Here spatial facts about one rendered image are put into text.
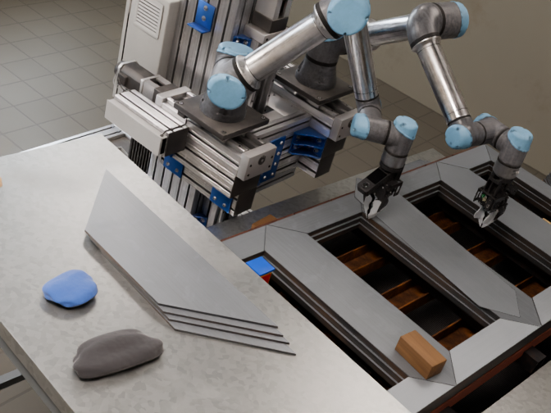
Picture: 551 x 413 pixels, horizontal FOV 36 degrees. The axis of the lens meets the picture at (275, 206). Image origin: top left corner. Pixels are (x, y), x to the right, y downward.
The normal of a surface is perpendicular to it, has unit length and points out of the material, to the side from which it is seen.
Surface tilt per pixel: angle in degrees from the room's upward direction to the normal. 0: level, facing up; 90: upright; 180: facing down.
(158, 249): 0
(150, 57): 90
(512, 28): 90
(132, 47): 90
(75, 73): 0
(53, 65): 0
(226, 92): 96
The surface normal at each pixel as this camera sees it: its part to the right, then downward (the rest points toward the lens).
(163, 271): 0.24, -0.80
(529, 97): -0.63, 0.30
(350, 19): 0.04, 0.50
